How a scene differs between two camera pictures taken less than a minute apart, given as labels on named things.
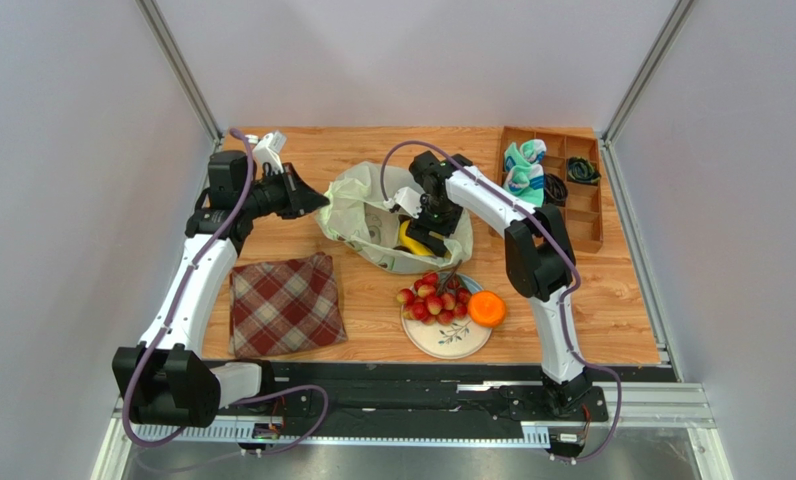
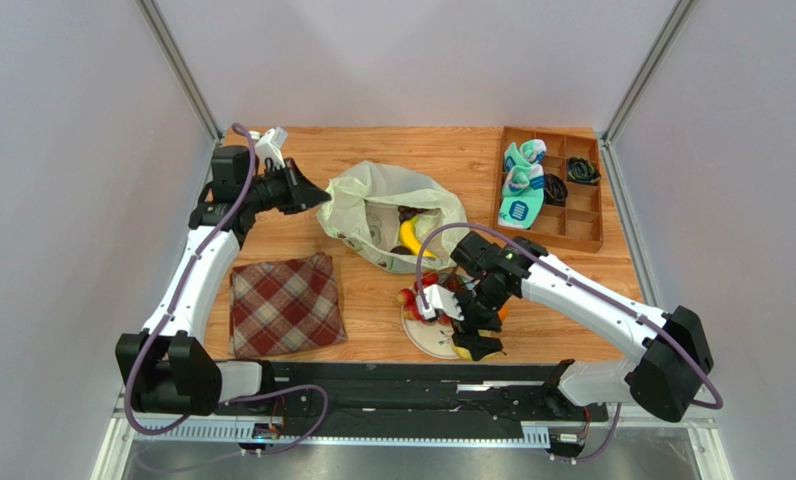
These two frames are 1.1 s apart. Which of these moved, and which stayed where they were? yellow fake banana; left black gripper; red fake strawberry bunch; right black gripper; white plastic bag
Moved: right black gripper
Stayed: white plastic bag; red fake strawberry bunch; left black gripper; yellow fake banana
